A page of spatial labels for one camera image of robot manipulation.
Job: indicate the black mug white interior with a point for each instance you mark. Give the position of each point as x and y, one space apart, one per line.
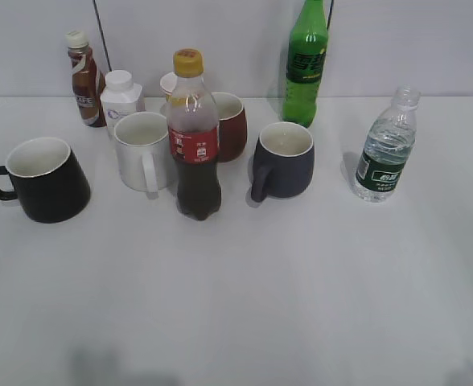
44 175

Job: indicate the dark blue-grey mug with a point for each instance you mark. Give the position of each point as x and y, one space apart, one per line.
283 161

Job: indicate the dark red mug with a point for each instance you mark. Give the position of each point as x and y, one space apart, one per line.
232 126

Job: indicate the cola bottle yellow cap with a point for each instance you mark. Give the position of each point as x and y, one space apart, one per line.
193 127

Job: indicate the white ceramic mug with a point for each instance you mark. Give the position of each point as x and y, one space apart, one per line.
143 152

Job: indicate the white plastic bottle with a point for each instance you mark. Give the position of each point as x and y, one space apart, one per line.
121 97

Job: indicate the green soda bottle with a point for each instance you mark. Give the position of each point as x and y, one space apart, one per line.
304 68

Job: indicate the clear water bottle green label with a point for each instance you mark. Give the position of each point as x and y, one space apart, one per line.
387 147

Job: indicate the brown coffee drink bottle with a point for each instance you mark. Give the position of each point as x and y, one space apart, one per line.
88 82

